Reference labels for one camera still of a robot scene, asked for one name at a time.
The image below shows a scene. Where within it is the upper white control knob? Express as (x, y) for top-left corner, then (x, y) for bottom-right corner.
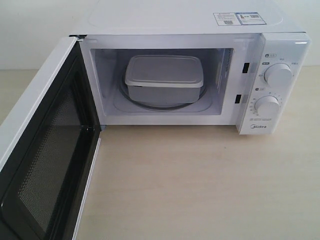
(264, 63), (293, 88)

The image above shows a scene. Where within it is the white microwave oven body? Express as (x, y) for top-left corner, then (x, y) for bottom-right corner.
(70, 0), (311, 135)

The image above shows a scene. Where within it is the white microwave door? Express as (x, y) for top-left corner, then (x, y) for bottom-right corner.
(0, 35), (101, 240)

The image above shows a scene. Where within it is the lower white timer knob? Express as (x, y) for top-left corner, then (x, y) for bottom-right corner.
(254, 95), (280, 117)

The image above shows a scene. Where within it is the white plastic lidded container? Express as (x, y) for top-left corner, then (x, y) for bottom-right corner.
(124, 55), (204, 105)

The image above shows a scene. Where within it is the blue energy label sticker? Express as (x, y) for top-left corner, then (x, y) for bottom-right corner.
(235, 12), (266, 26)

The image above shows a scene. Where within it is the glass turntable plate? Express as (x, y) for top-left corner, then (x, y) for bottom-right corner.
(119, 73), (194, 111)

